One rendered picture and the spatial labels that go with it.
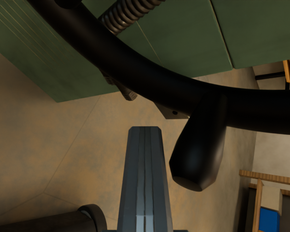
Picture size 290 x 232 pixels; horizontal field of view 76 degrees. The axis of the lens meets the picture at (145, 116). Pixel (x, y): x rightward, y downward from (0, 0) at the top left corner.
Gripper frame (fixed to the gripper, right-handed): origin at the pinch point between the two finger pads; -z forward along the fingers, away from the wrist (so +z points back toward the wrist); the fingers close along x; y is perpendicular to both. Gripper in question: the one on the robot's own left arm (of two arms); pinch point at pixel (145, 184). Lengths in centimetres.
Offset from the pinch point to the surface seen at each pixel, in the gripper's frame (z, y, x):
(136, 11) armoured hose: -13.8, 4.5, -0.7
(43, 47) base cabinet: -45, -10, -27
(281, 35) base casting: -20.4, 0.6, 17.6
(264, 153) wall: -191, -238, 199
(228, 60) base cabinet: -24.0, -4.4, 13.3
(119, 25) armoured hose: -15.0, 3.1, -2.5
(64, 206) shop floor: -32, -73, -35
